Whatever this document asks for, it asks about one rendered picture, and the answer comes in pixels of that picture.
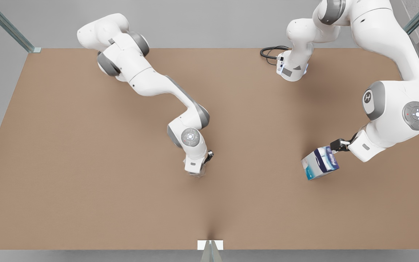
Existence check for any translucent grey small item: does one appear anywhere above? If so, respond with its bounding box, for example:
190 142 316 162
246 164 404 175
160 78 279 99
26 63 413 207
188 157 210 179

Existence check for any white and blue printed box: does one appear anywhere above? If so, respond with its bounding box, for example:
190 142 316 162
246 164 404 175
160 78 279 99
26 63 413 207
301 146 340 181

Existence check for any black cable loop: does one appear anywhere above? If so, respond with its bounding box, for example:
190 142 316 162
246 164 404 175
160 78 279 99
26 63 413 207
260 46 291 66

